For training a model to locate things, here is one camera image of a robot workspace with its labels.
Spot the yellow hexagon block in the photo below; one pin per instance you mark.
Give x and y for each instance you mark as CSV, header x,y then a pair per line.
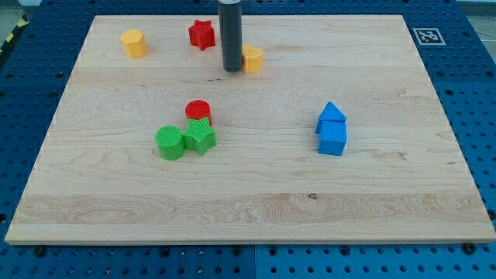
x,y
134,43

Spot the white fiducial marker tag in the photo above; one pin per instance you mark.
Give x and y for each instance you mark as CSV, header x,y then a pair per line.
x,y
428,36

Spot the red star block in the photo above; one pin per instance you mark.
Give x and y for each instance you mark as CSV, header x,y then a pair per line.
x,y
202,34

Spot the yellow heart block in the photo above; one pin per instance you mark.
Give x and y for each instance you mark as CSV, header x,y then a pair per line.
x,y
252,59

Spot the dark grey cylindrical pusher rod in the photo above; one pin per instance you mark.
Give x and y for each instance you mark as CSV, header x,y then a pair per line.
x,y
230,22

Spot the light wooden board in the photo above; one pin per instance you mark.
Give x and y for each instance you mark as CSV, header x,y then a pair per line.
x,y
99,178

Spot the green star block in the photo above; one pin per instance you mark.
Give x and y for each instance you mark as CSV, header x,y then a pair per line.
x,y
199,135

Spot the red cylinder block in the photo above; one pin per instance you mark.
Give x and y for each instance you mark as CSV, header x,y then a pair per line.
x,y
198,109

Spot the blue cube block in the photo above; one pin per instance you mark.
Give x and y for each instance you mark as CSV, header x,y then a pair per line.
x,y
332,138

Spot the green cylinder block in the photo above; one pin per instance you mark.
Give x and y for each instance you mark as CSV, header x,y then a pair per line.
x,y
170,143

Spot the blue triangle block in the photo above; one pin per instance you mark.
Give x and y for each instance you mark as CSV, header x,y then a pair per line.
x,y
330,113

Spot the yellow black hazard tape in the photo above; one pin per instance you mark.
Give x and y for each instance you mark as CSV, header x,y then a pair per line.
x,y
14,36

